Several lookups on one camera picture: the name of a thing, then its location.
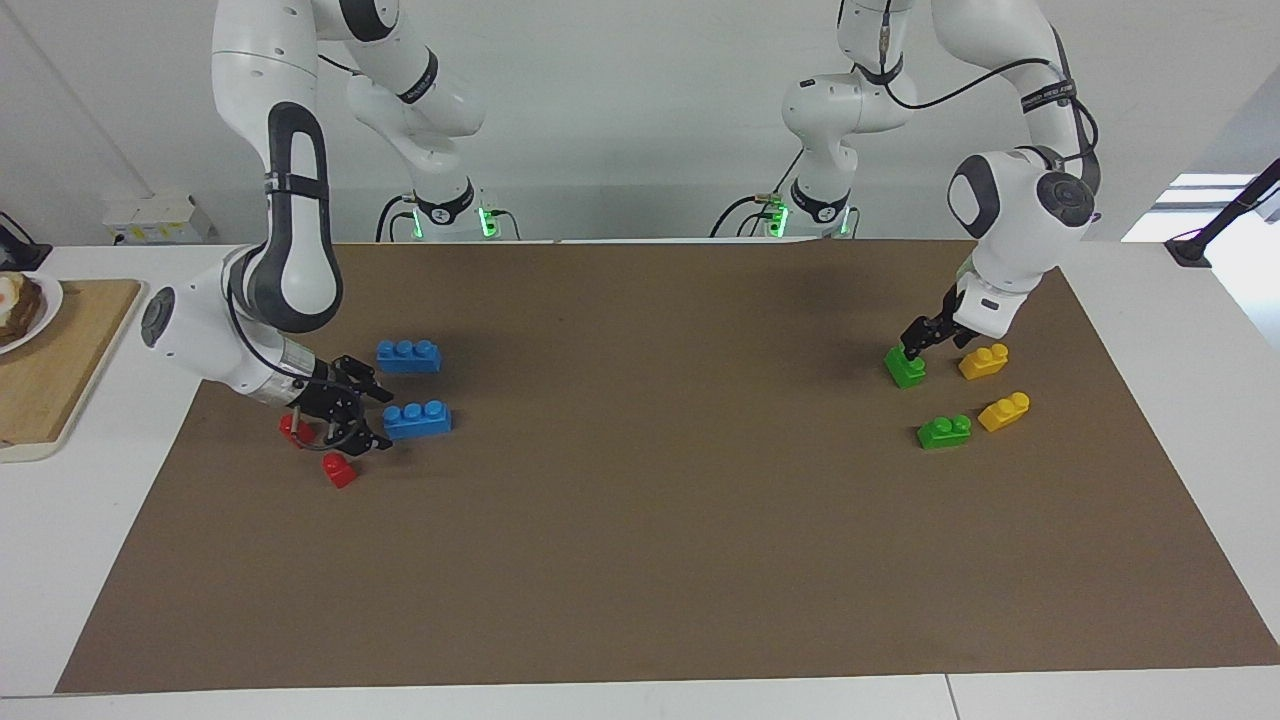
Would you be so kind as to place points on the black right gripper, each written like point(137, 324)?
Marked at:
point(330, 395)

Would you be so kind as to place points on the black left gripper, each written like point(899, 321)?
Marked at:
point(952, 310)

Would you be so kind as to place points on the blue three-stud brick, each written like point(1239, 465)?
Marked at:
point(408, 356)
point(420, 420)

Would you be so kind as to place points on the plain green two-stud brick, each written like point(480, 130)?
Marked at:
point(906, 370)

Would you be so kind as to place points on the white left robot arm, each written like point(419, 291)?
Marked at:
point(1012, 250)

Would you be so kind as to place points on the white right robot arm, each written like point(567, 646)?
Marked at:
point(300, 270)

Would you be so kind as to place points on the yellow two-stud brick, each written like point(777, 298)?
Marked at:
point(1004, 412)
point(984, 362)

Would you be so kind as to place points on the small red brick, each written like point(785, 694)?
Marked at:
point(340, 470)
point(288, 428)

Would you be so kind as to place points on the green brick with white studs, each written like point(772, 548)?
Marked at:
point(944, 432)

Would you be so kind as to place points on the brown paper table mat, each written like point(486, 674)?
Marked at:
point(650, 500)

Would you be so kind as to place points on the white socket box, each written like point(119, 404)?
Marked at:
point(155, 220)

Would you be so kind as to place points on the wooden cutting board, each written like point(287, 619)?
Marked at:
point(60, 380)

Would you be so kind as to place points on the white plate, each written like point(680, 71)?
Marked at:
point(50, 300)

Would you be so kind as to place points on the toast with egg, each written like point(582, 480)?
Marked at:
point(18, 310)

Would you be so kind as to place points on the black stand foot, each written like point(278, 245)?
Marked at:
point(20, 252)

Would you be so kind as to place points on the black camera stand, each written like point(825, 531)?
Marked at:
point(1225, 210)

